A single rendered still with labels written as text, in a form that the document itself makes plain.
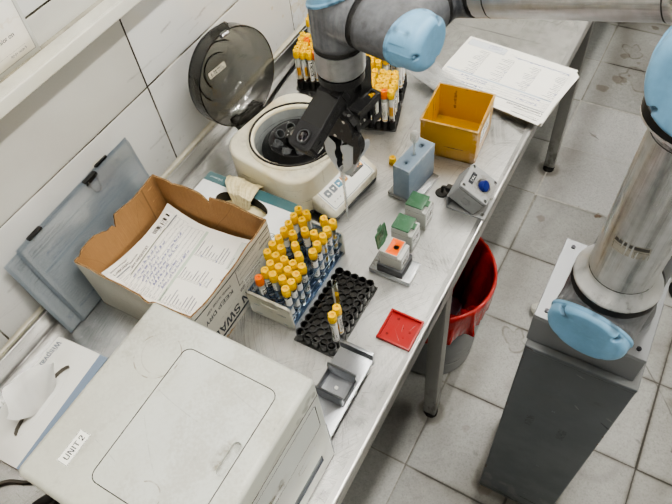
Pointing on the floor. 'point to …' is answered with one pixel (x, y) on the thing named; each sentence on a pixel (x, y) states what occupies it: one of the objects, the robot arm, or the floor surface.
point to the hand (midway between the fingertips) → (342, 170)
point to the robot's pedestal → (552, 423)
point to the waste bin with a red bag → (478, 284)
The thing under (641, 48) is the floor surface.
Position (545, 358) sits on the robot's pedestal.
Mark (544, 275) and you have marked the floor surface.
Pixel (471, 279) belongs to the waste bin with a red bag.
